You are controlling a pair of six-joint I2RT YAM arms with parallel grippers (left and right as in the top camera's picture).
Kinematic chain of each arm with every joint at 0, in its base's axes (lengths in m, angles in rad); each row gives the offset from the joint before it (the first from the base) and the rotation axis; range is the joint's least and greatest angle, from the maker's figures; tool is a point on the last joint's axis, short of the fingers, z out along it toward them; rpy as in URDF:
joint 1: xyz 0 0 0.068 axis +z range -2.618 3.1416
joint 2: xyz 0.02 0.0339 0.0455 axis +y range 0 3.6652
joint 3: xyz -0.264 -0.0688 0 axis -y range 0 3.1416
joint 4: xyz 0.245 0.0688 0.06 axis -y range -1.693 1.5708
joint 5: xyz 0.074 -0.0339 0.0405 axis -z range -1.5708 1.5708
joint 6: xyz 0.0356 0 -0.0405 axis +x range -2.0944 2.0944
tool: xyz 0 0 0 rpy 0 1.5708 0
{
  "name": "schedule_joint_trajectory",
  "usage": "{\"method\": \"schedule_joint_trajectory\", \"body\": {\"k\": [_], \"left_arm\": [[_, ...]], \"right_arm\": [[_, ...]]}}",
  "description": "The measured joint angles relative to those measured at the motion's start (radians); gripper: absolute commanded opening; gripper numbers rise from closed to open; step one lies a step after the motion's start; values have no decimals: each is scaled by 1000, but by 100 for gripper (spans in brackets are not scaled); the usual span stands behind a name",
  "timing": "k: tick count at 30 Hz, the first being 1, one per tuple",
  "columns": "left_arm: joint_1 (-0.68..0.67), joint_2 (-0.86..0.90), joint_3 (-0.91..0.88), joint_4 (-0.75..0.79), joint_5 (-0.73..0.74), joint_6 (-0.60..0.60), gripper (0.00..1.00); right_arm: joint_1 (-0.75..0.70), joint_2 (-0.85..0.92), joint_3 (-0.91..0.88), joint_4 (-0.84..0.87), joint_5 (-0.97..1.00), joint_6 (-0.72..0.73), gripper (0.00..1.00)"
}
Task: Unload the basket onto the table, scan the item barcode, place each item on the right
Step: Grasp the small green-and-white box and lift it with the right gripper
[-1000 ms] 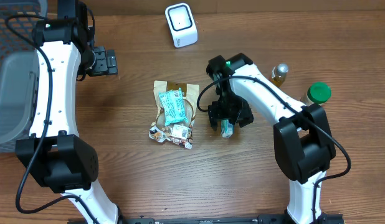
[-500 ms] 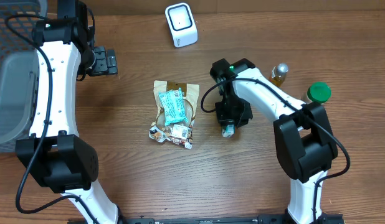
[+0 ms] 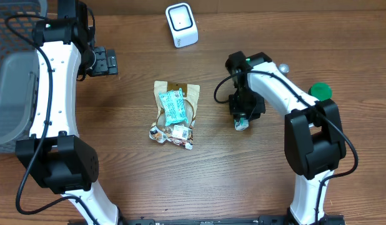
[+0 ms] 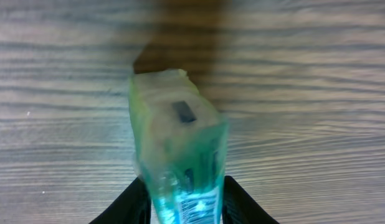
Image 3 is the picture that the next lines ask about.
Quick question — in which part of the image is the teal small carton box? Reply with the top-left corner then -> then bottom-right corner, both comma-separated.
234,117 -> 249,131

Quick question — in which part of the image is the clear plastic container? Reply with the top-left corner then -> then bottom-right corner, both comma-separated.
278,64 -> 290,76

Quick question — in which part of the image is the brown Pantree snack packet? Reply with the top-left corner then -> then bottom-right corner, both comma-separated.
152,81 -> 200,126

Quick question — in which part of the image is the brown white snack wrapper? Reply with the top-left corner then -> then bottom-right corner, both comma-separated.
149,122 -> 194,150

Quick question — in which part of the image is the teal white snack packet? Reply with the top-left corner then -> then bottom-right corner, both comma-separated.
159,88 -> 189,126

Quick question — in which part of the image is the green lid spice jar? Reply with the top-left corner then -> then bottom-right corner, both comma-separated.
308,82 -> 333,101

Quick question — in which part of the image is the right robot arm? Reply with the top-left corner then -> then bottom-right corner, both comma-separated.
225,51 -> 346,224

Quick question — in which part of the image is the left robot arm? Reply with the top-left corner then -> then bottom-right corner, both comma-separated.
16,1 -> 123,224

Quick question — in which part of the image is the white barcode scanner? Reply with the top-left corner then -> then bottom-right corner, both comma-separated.
165,2 -> 199,48

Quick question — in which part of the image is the grey plastic mesh basket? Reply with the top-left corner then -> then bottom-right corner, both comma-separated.
0,0 -> 48,154

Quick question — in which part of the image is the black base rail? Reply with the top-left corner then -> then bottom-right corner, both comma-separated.
68,216 -> 346,225

